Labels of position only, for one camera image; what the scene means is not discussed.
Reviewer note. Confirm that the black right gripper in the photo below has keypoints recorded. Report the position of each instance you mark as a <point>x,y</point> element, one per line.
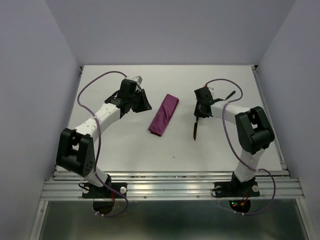
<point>197,113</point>

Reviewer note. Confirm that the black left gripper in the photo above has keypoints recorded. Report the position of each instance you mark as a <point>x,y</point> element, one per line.
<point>145,105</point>

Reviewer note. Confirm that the purple cloth napkin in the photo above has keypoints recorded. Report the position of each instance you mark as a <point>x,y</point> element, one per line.
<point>163,116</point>

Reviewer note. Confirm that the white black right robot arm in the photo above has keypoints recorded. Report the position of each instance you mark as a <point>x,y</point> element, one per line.
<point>255,135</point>

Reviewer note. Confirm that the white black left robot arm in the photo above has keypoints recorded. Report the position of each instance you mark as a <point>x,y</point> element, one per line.
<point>76,152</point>

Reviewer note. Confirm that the aluminium left side rail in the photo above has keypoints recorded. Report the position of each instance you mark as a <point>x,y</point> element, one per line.
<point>64,97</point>

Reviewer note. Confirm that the aluminium rail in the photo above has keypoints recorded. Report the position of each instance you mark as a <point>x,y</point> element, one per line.
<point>64,97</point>
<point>282,161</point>

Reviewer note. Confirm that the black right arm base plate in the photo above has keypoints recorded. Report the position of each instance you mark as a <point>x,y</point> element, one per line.
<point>228,189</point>

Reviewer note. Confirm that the aluminium front rail frame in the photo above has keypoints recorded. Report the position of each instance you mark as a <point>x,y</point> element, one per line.
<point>176,186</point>

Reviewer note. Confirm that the aluminium right side rail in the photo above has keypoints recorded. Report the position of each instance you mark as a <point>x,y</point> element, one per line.
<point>282,161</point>

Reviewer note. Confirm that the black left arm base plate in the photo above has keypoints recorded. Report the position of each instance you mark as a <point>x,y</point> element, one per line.
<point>94,192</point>

